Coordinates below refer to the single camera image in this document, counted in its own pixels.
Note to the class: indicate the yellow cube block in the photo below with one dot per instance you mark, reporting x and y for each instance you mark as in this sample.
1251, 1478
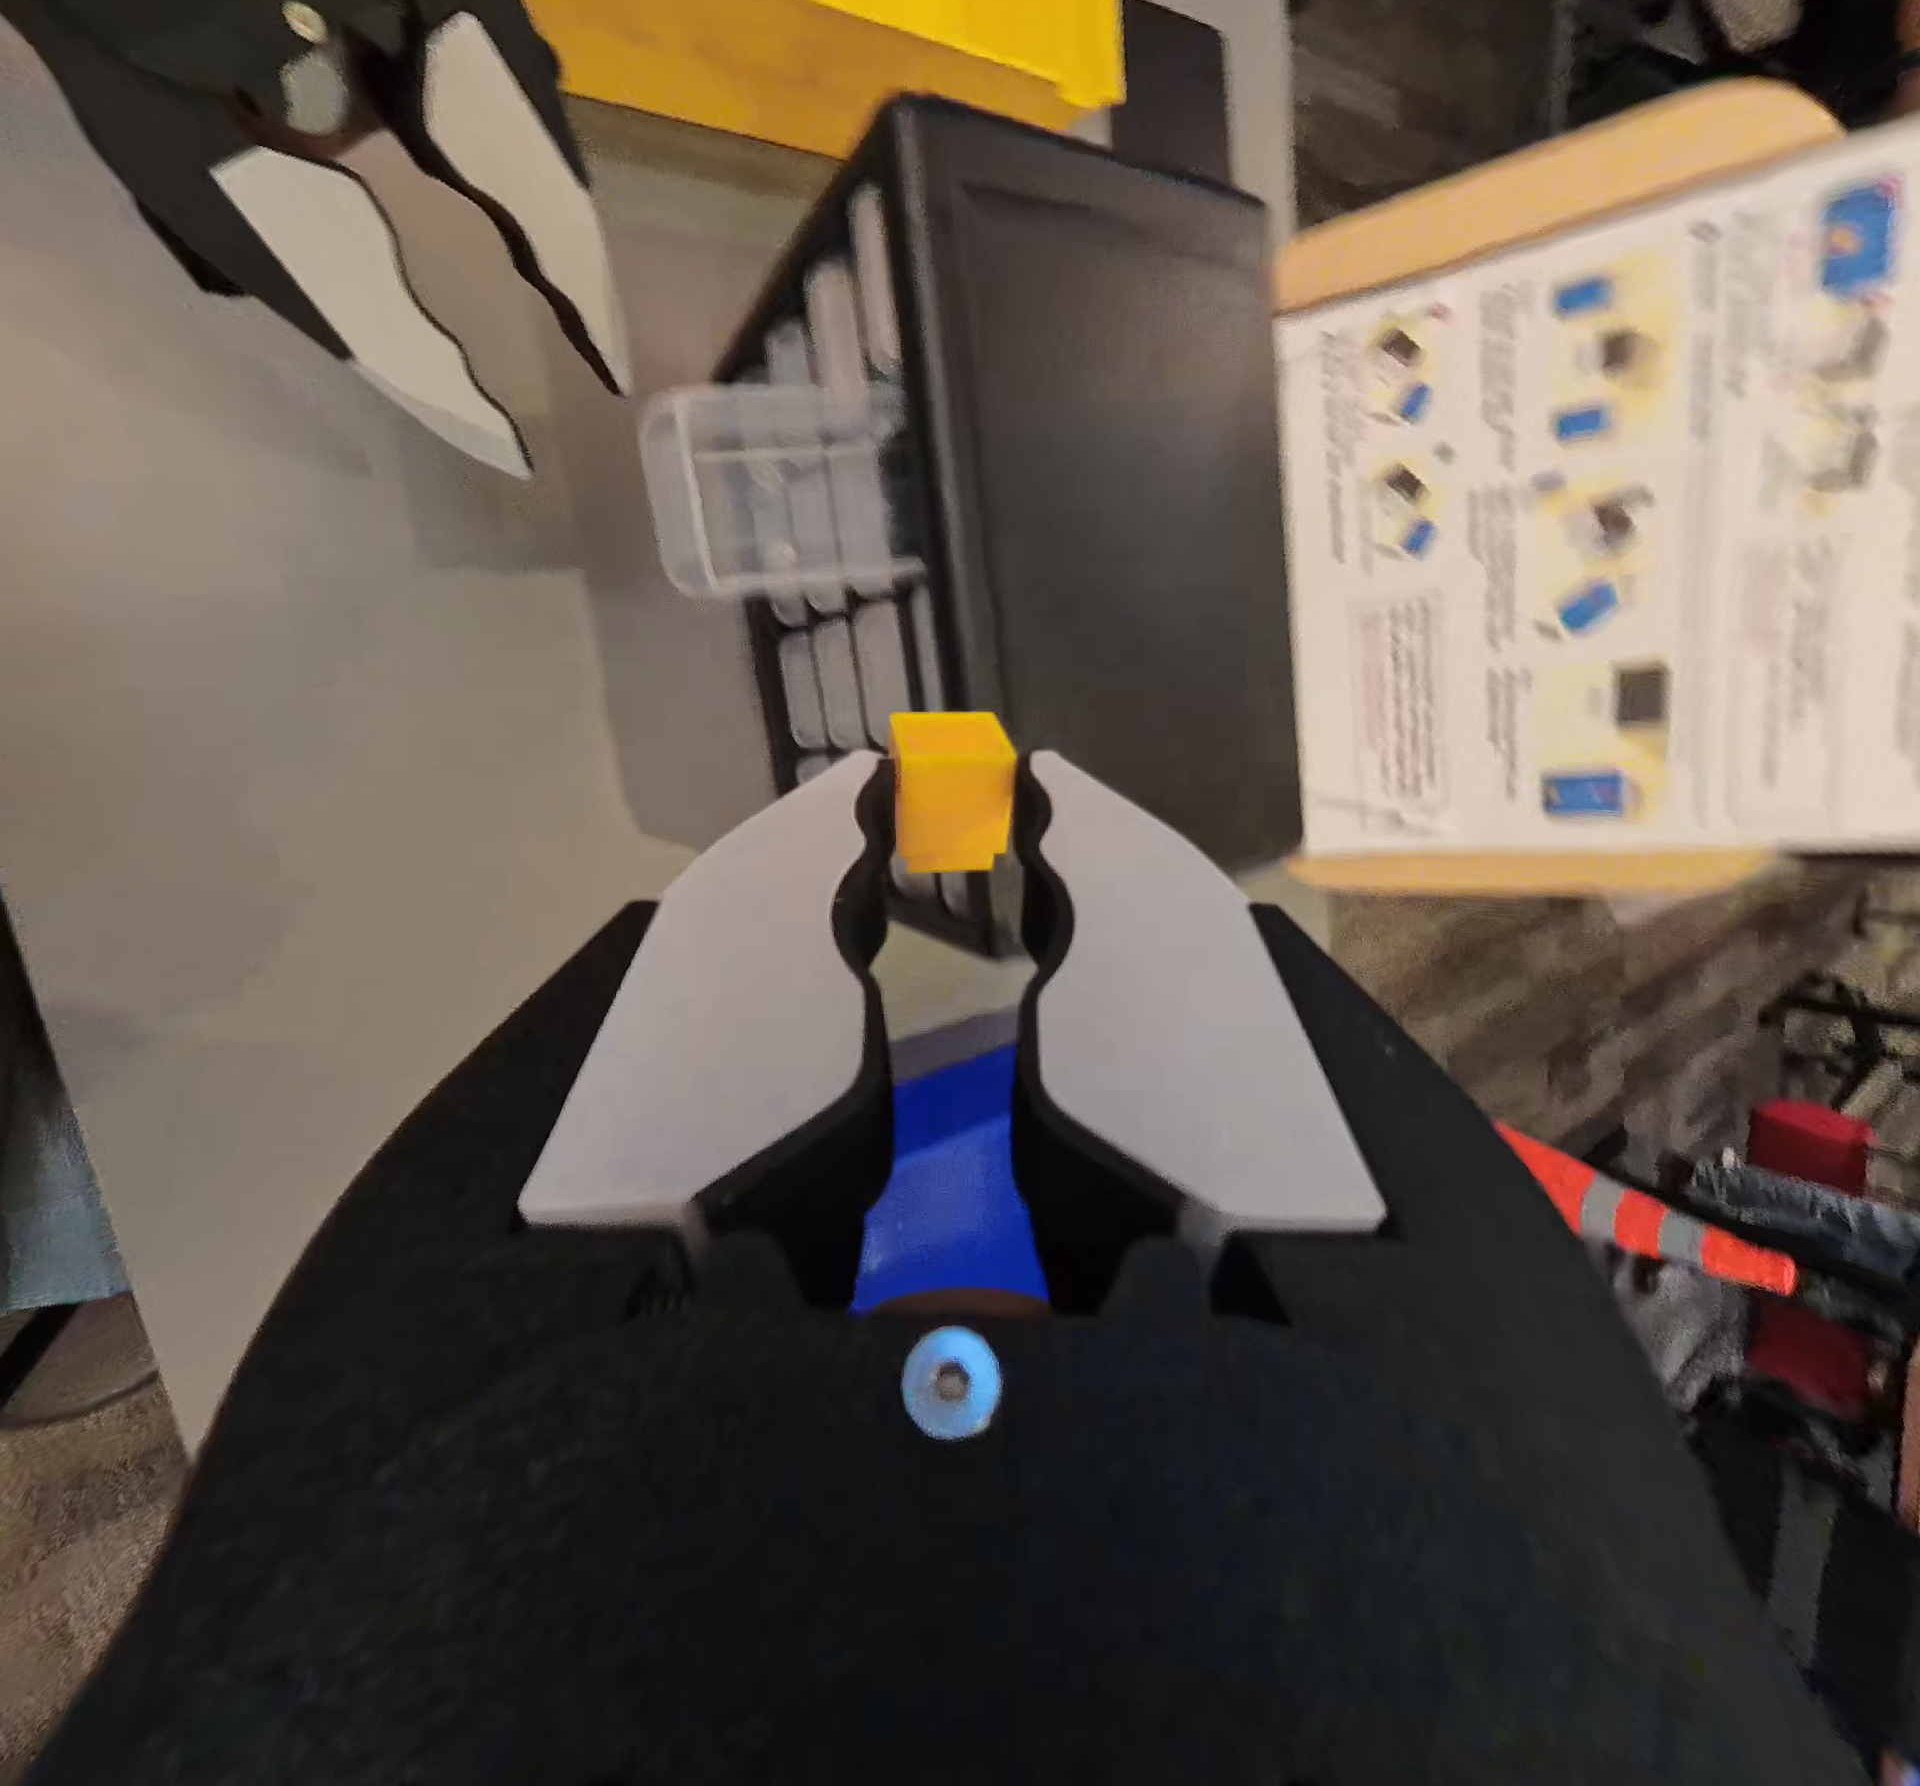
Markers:
947, 787

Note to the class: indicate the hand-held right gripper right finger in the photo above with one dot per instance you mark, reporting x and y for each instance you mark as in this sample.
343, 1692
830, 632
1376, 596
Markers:
1199, 1036

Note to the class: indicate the clear plastic drawer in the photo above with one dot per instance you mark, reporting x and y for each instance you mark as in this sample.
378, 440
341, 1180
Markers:
750, 494

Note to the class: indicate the blue plastic bin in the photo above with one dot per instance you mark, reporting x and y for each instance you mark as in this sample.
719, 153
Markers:
946, 1186

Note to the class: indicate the person's blue jeans leg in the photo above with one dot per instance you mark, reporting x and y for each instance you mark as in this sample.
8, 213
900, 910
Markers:
51, 1186

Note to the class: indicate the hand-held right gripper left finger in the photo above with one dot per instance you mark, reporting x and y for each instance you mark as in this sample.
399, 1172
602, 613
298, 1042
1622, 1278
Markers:
706, 1036

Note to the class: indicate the black drawer cabinet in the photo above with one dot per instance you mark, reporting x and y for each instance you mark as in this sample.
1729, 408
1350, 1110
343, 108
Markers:
1111, 468

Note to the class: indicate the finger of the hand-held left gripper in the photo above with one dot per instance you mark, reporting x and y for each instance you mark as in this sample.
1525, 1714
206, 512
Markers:
509, 152
343, 301

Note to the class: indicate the red box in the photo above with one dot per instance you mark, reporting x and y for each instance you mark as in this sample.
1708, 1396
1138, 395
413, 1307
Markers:
1808, 1158

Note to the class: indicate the orange grey striped rod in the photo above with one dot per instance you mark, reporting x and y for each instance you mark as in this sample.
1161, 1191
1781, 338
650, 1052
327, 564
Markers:
1650, 1224

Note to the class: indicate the rows of clear cabinet drawers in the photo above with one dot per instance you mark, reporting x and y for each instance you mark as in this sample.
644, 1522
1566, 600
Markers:
849, 317

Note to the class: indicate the printed instruction sheet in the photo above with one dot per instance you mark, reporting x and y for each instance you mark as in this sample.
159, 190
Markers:
1650, 494

